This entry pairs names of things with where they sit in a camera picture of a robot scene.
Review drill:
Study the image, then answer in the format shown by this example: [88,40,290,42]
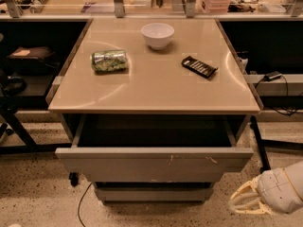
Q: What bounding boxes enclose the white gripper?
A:
[229,167,303,215]

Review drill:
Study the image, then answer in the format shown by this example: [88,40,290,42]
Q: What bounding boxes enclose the grey top drawer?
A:
[56,114,253,183]

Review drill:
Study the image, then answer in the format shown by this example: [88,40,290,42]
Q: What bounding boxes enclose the grey drawer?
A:
[96,188,213,201]
[56,114,253,183]

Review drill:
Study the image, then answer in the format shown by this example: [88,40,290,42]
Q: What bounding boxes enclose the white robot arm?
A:
[229,162,303,215]

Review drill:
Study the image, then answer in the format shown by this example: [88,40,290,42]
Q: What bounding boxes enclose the grey drawer cabinet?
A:
[49,18,259,191]

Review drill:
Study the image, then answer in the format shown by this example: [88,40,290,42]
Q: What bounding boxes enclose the grey bottom drawer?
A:
[96,188,213,201]

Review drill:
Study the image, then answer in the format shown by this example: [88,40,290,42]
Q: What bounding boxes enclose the black table leg right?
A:
[250,116,271,173]

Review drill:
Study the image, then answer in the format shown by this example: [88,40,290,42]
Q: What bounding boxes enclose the black power adapter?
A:
[264,71,282,81]

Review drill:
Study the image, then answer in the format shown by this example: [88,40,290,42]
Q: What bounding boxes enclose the black snack bar wrapper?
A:
[181,56,217,79]

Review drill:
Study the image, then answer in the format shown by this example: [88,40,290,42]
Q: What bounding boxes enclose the white ceramic bowl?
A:
[141,23,174,50]

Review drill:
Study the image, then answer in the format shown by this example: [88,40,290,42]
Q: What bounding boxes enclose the green crushed soda can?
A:
[90,49,128,73]

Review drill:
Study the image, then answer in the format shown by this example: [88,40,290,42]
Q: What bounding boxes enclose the white shoe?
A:
[8,223,22,227]

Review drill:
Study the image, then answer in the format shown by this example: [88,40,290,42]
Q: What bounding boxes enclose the metal cylinder on shelf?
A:
[29,0,48,13]

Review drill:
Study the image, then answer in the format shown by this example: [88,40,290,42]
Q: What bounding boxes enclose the black floor cable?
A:
[77,182,94,227]

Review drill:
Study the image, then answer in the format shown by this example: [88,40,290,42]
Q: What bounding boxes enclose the black table frame left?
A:
[0,106,71,155]

